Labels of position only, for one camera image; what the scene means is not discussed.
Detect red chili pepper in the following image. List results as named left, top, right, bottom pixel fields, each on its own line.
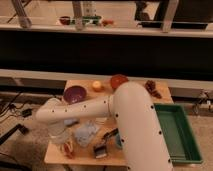
left=64, top=142, right=74, bottom=159

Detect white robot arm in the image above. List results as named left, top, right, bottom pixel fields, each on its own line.
left=36, top=82, right=174, bottom=171

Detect blue plastic cup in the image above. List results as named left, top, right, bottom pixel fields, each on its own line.
left=115, top=133, right=122, bottom=149

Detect light blue cloth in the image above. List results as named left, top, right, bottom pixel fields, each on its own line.
left=74, top=121, right=100, bottom=147

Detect wooden table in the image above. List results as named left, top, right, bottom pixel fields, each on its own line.
left=44, top=79, right=174, bottom=168

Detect blue sponge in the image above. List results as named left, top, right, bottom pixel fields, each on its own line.
left=64, top=119, right=79, bottom=127

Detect purple bowl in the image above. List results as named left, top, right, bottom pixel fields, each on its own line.
left=63, top=86, right=87, bottom=104

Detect black stand leg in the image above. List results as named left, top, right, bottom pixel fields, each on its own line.
left=0, top=124, right=29, bottom=145

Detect yellow round fruit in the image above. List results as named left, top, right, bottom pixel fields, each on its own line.
left=92, top=81, right=103, bottom=92

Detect orange bowl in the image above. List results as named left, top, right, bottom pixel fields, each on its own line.
left=110, top=74, right=129, bottom=90

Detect green plastic tray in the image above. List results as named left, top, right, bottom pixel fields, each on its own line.
left=155, top=104, right=203, bottom=164

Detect dark red background bowl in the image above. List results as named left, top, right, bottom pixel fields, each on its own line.
left=59, top=16, right=71, bottom=25

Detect green background object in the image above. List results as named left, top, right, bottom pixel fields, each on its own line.
left=69, top=15, right=102, bottom=27

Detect orange background object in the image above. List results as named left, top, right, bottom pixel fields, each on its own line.
left=101, top=19, right=114, bottom=27

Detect black handled brush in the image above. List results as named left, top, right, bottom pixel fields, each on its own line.
left=93, top=128, right=118, bottom=159

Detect black cables on floor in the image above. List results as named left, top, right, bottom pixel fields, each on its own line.
left=0, top=91, right=33, bottom=118

